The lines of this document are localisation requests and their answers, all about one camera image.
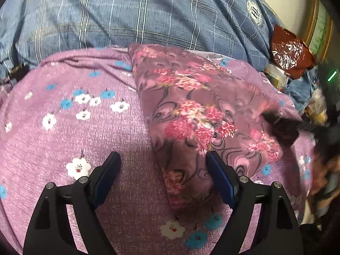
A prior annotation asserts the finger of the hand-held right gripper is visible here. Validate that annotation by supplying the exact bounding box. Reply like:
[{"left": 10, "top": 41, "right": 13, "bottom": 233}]
[{"left": 262, "top": 110, "right": 303, "bottom": 146}]

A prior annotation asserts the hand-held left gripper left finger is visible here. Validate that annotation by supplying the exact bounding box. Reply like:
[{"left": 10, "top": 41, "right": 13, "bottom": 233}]
[{"left": 23, "top": 151, "right": 122, "bottom": 255}]

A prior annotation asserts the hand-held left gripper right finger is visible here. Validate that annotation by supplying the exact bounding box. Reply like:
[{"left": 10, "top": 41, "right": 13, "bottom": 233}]
[{"left": 206, "top": 150, "right": 303, "bottom": 255}]

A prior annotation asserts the maroon floral shirt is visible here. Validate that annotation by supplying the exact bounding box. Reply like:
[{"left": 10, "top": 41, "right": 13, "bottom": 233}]
[{"left": 127, "top": 44, "right": 289, "bottom": 211}]

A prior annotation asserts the person's right hand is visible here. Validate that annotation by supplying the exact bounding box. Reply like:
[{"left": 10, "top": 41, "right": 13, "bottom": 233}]
[{"left": 309, "top": 149, "right": 340, "bottom": 213}]

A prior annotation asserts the blue denim cloth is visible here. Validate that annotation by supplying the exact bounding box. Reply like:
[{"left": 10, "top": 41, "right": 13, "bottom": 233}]
[{"left": 285, "top": 68, "right": 323, "bottom": 112}]

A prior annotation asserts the purple floral bedsheet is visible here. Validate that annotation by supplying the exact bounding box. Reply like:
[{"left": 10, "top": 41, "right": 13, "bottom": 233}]
[{"left": 0, "top": 46, "right": 319, "bottom": 255}]

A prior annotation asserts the clear plastic packet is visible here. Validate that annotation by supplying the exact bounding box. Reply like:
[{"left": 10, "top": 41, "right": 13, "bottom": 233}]
[{"left": 264, "top": 63, "right": 290, "bottom": 89}]

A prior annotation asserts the red plastic bag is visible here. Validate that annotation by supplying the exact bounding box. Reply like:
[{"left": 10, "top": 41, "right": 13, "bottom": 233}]
[{"left": 270, "top": 24, "right": 316, "bottom": 79}]

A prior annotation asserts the black plug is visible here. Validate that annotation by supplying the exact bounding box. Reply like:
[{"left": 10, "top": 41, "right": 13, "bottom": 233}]
[{"left": 7, "top": 63, "right": 28, "bottom": 87}]

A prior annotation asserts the blue plaid quilt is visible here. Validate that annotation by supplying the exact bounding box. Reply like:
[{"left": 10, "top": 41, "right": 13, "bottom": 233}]
[{"left": 0, "top": 0, "right": 282, "bottom": 72}]

